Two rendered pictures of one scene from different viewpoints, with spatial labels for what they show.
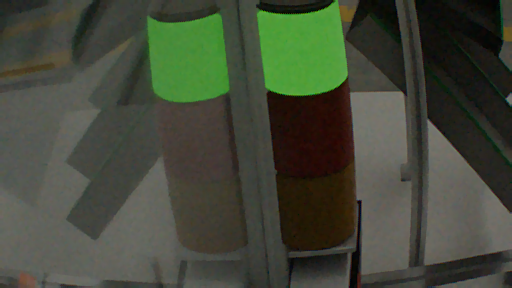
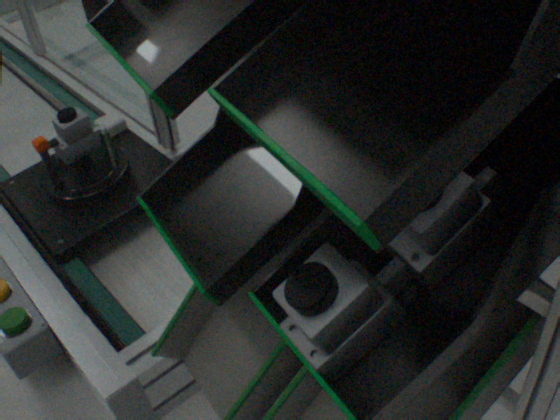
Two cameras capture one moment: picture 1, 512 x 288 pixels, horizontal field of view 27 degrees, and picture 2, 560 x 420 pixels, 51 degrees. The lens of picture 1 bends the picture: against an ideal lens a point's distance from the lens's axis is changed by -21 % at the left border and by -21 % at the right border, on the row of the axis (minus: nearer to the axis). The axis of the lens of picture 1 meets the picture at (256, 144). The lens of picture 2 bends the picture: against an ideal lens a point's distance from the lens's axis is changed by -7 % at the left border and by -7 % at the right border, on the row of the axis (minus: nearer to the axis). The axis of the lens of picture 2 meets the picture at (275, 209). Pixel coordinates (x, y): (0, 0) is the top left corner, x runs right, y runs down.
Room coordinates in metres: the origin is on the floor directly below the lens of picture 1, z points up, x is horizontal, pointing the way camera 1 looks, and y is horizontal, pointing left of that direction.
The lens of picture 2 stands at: (1.38, -0.47, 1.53)
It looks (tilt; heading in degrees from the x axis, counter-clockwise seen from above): 41 degrees down; 137
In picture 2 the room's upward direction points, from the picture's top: 8 degrees counter-clockwise
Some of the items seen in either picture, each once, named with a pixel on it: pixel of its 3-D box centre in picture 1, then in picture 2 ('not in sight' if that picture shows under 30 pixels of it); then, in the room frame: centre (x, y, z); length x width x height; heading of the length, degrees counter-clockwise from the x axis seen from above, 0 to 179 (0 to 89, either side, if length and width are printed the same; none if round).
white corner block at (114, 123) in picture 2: not in sight; (112, 128); (0.53, -0.04, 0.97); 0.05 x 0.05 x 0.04; 83
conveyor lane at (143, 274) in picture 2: not in sight; (84, 174); (0.52, -0.11, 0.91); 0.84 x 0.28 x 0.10; 173
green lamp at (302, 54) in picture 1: (299, 36); not in sight; (0.64, -0.03, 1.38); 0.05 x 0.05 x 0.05
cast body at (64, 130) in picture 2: not in sight; (78, 128); (0.62, -0.14, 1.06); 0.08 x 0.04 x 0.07; 83
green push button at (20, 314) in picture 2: not in sight; (15, 322); (0.77, -0.38, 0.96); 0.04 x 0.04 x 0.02
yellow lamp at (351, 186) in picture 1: (314, 193); not in sight; (0.64, -0.03, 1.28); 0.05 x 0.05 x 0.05
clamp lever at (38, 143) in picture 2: not in sight; (51, 157); (0.61, -0.19, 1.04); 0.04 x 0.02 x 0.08; 83
